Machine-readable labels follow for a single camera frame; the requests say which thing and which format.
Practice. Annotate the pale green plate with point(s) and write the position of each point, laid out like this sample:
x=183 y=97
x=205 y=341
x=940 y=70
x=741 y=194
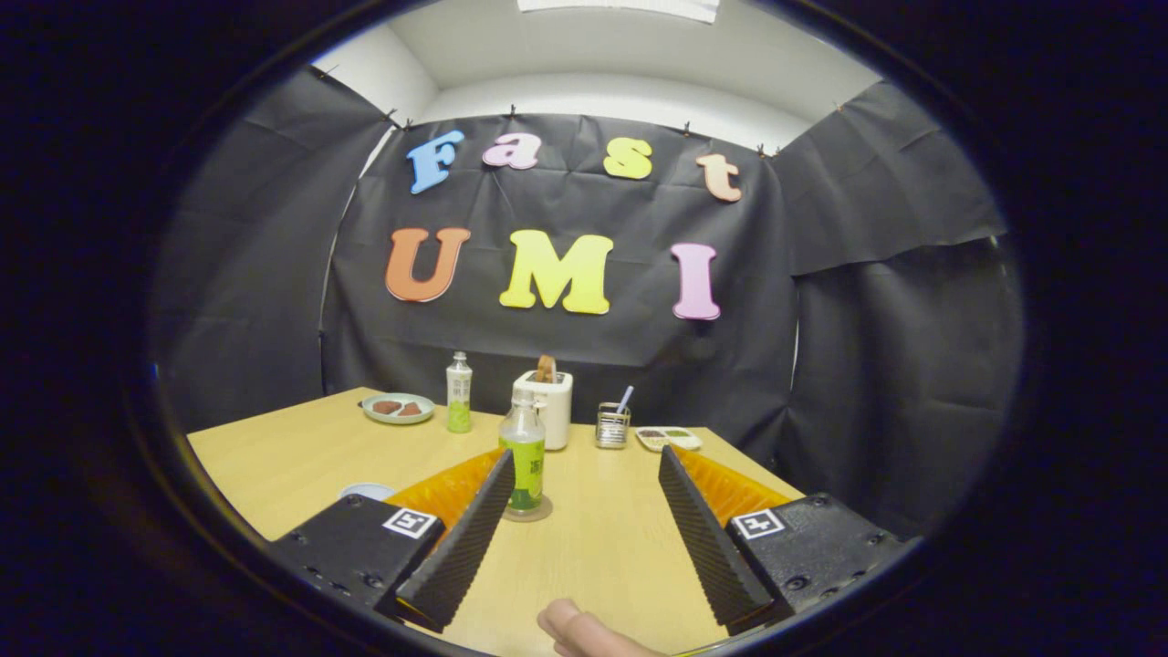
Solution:
x=399 y=420

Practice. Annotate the white toaster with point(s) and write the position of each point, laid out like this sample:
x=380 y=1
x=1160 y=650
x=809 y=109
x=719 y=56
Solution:
x=555 y=415

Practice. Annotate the wooden table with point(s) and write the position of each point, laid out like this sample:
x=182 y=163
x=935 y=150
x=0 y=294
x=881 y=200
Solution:
x=602 y=529

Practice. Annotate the round brown coaster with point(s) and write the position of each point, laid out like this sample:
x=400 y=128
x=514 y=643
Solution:
x=541 y=513

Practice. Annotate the white cup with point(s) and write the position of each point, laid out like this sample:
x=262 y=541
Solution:
x=365 y=491

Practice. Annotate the white divided dish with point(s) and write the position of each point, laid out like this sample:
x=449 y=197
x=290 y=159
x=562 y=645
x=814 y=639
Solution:
x=671 y=442

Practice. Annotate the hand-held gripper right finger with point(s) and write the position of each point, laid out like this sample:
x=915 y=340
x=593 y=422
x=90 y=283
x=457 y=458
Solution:
x=707 y=538

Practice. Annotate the clear juice bottle green label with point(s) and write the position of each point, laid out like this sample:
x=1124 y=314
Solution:
x=525 y=465

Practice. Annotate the black backdrop cloth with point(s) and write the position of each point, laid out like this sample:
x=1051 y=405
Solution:
x=757 y=347

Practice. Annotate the white straw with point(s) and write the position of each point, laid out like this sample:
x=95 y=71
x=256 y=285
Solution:
x=624 y=398

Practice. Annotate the small capped green tea bottle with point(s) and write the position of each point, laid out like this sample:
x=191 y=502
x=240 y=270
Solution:
x=459 y=397

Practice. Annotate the brown bread slice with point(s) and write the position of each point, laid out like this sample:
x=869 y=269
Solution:
x=546 y=368

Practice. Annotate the ceiling light panel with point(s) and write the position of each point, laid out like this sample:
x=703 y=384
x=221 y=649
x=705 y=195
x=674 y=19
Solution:
x=620 y=7

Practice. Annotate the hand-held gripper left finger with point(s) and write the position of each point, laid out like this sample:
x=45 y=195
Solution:
x=465 y=547

